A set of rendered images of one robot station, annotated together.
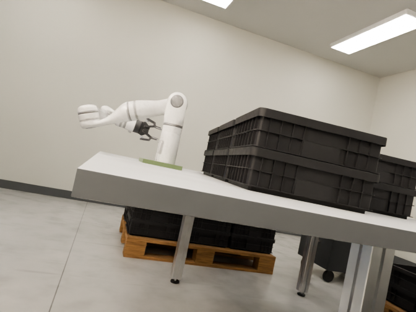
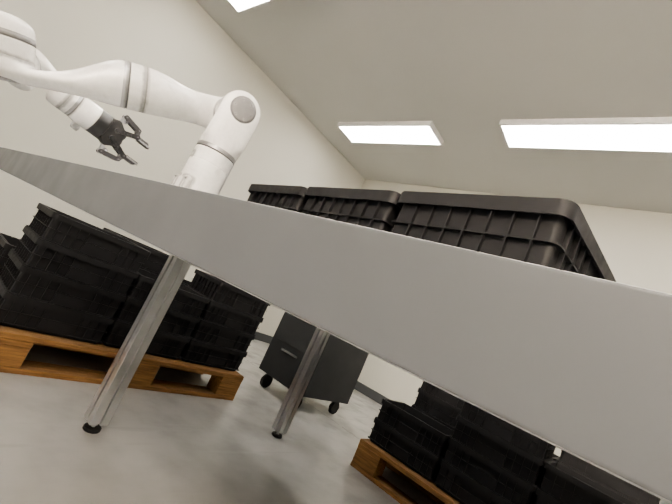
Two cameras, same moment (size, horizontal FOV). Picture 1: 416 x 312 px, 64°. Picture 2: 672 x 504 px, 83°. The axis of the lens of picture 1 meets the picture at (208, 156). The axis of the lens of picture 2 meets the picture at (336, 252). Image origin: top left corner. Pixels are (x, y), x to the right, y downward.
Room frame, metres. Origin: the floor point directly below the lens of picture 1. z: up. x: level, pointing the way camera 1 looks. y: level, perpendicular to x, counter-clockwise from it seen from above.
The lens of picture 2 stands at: (0.64, 0.34, 0.67)
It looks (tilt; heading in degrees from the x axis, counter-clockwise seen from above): 9 degrees up; 329
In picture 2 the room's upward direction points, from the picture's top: 24 degrees clockwise
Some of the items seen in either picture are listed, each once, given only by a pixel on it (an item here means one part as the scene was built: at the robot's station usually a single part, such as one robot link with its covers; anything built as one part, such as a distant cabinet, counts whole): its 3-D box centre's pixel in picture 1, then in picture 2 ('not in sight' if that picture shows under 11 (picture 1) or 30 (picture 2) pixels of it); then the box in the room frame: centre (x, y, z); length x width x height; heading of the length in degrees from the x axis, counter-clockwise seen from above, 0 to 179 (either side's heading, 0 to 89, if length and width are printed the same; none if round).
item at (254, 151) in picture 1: (293, 178); not in sight; (1.07, -0.29, 0.76); 0.40 x 0.30 x 0.12; 99
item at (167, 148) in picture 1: (168, 145); (197, 188); (1.54, 0.19, 0.80); 0.09 x 0.09 x 0.17; 18
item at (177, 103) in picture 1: (176, 111); (229, 128); (1.54, 0.19, 0.96); 0.09 x 0.09 x 0.17; 1
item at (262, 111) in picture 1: (303, 130); (512, 252); (1.07, -0.29, 0.92); 0.40 x 0.30 x 0.02; 99
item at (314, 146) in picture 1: (300, 146); (503, 276); (1.07, -0.29, 0.87); 0.40 x 0.30 x 0.11; 99
